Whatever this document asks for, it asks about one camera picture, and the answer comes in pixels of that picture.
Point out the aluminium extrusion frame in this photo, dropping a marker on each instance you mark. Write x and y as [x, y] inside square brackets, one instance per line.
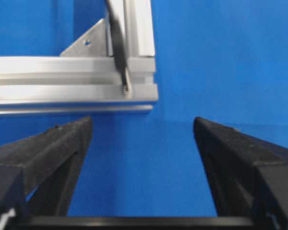
[122, 81]

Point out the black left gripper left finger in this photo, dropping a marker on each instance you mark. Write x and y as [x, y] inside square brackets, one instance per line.
[38, 174]

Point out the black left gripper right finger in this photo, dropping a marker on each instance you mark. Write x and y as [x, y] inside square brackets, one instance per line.
[247, 176]

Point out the aluminium corner bracket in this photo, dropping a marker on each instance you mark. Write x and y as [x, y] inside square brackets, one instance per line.
[92, 43]

